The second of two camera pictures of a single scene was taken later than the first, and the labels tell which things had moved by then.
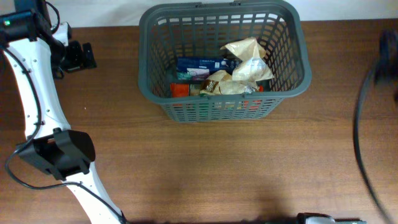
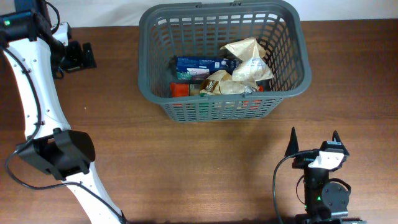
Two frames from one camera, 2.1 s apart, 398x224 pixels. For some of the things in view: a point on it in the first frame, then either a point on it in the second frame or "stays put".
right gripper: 388,73 -> 303,160
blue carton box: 200,68 stays put
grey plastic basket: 170,31 stays put
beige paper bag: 252,67 stays put
